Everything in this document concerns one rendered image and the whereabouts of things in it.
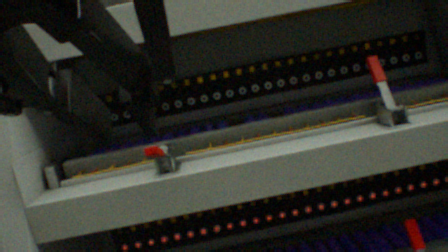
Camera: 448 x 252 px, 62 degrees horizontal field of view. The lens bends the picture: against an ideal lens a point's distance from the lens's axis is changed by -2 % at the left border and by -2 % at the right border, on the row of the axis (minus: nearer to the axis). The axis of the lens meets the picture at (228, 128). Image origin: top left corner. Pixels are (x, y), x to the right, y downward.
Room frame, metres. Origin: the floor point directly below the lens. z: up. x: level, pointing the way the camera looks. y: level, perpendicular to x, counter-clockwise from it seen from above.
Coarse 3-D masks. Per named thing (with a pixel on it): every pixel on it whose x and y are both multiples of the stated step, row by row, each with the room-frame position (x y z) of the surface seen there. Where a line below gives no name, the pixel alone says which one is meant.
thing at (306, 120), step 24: (408, 96) 0.48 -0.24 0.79; (432, 96) 0.48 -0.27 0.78; (264, 120) 0.48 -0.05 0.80; (288, 120) 0.48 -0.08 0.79; (312, 120) 0.48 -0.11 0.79; (336, 120) 0.48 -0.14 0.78; (168, 144) 0.47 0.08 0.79; (192, 144) 0.47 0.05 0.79; (216, 144) 0.48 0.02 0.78; (72, 168) 0.47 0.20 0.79; (96, 168) 0.46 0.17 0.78; (120, 168) 0.46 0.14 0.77
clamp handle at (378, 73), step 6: (366, 60) 0.45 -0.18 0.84; (372, 60) 0.45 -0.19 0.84; (372, 66) 0.45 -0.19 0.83; (378, 66) 0.45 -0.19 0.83; (372, 72) 0.45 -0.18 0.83; (378, 72) 0.44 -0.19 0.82; (378, 78) 0.44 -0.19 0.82; (384, 78) 0.44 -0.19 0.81; (378, 84) 0.44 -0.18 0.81; (384, 84) 0.44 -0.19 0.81; (384, 90) 0.44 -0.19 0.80; (384, 96) 0.43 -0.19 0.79; (390, 96) 0.43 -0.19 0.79; (384, 102) 0.43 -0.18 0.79; (390, 102) 0.43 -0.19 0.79
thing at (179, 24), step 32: (128, 0) 0.42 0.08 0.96; (192, 0) 0.41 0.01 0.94; (224, 0) 0.41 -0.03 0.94; (256, 0) 0.42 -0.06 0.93; (288, 0) 0.42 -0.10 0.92; (320, 0) 0.42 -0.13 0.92; (352, 0) 0.57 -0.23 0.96; (32, 32) 0.41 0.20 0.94; (128, 32) 0.42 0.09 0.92; (192, 32) 0.54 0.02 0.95
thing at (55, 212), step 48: (288, 96) 0.59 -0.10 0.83; (48, 144) 0.48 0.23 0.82; (240, 144) 0.49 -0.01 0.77; (288, 144) 0.44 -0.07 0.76; (336, 144) 0.41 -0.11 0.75; (384, 144) 0.41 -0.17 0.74; (432, 144) 0.42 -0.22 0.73; (48, 192) 0.44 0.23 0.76; (96, 192) 0.41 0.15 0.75; (144, 192) 0.41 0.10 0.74; (192, 192) 0.41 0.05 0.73; (240, 192) 0.42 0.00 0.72; (288, 192) 0.42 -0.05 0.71; (48, 240) 0.42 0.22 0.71
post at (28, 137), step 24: (0, 120) 0.41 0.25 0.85; (24, 120) 0.44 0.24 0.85; (48, 120) 0.50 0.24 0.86; (0, 144) 0.41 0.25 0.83; (24, 144) 0.43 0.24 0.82; (0, 168) 0.41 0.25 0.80; (0, 192) 0.41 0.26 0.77; (0, 216) 0.41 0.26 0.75; (24, 216) 0.41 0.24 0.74; (24, 240) 0.41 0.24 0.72; (72, 240) 0.51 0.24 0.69; (96, 240) 0.59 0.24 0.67
